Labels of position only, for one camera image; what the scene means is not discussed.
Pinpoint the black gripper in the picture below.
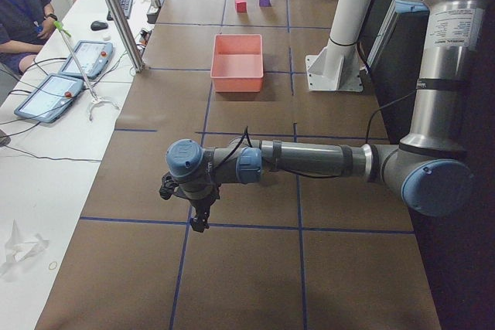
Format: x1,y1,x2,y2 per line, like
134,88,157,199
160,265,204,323
187,185,220,232

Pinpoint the red foam block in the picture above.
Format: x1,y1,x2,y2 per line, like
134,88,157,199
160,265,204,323
234,0,247,13

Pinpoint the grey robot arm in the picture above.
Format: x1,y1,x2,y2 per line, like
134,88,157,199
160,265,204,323
159,0,493,232

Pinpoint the pink plastic bin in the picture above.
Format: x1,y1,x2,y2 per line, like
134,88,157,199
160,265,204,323
210,34,264,93

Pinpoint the white grabber stick tool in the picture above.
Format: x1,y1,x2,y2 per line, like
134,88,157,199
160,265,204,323
54,21,120,121

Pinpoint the crumpled white tissue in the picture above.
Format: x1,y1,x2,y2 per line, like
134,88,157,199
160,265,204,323
1,219,50,280

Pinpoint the near teach pendant tablet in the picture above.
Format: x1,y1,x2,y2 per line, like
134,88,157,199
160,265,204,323
14,74,84,124

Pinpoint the teach pendant tablet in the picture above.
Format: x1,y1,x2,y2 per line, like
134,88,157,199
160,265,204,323
59,40,114,80
14,74,84,124

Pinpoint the far teach pendant tablet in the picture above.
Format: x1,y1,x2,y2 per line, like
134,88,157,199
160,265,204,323
59,40,114,80

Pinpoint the black computer mouse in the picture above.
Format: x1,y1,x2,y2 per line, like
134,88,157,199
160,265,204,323
90,21,108,31

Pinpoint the person in dark shirt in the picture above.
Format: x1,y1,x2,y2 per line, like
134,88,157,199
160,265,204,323
1,0,58,75

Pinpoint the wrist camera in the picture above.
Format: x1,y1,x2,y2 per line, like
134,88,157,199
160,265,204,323
159,172,178,200

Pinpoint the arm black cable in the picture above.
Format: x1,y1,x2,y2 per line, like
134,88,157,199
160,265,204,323
210,86,421,180

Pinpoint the aluminium frame post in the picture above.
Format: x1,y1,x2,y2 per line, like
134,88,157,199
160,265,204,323
105,0,145,73

